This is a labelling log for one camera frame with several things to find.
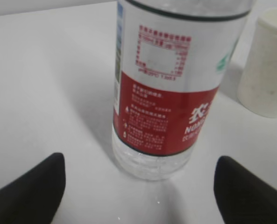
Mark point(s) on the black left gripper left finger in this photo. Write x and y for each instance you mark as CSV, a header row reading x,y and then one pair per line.
x,y
34,197

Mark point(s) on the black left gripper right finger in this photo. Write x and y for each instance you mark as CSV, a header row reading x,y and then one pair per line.
x,y
242,197

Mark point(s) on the white paper cup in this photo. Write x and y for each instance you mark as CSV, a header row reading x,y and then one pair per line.
x,y
257,90

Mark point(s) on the Nongfu Spring water bottle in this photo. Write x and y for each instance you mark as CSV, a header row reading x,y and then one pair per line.
x,y
171,56

